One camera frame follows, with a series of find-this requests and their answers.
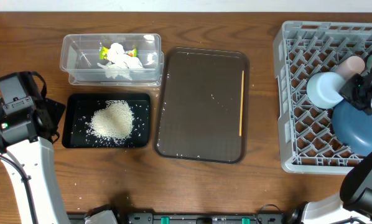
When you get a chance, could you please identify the grey dishwasher rack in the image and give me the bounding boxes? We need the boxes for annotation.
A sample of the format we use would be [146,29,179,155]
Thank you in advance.
[273,21,372,175]

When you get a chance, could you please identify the wooden chopstick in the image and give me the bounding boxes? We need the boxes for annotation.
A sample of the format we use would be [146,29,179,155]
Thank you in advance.
[239,70,244,137]

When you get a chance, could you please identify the black food waste tray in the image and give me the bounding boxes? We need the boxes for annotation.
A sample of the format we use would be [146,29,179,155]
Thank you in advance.
[62,93,151,148]

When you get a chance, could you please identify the light blue bowl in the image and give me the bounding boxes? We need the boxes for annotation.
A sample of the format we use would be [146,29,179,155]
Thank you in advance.
[307,72,345,109]

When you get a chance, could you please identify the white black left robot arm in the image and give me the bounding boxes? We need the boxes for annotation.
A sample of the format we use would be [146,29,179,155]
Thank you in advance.
[0,137,70,224]

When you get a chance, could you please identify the pink cup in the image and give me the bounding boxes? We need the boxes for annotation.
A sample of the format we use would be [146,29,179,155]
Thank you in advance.
[335,56,366,81]

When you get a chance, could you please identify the white rice pile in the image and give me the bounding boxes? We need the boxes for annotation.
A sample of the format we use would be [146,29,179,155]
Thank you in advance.
[86,100,134,142]

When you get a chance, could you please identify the clear plastic waste bin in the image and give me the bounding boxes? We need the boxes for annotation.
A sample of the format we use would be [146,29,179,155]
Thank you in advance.
[60,34,164,86]

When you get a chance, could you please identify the brown serving tray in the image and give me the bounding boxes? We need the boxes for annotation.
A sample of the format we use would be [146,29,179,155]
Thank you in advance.
[154,47,249,164]

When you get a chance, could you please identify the dark blue plate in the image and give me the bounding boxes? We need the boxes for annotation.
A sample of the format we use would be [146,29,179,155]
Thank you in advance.
[331,100,372,156]

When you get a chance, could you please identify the white tissue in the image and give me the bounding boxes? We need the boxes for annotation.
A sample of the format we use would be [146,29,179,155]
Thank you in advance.
[97,43,144,80]

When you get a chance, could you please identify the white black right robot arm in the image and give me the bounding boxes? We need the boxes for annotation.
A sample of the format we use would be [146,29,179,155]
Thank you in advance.
[286,74,372,224]

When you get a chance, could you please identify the yellow green snack wrapper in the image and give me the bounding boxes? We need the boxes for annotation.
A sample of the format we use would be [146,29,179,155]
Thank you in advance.
[99,45,137,60]

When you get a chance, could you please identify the green bowl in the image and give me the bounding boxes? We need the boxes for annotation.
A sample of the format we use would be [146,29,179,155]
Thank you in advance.
[366,54,372,73]

